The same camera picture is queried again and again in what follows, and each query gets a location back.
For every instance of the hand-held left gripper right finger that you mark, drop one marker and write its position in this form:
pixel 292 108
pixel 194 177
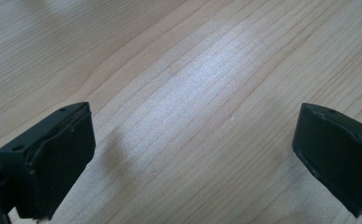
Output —
pixel 341 155

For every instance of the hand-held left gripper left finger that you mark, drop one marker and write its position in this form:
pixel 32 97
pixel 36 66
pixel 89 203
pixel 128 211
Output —
pixel 51 161

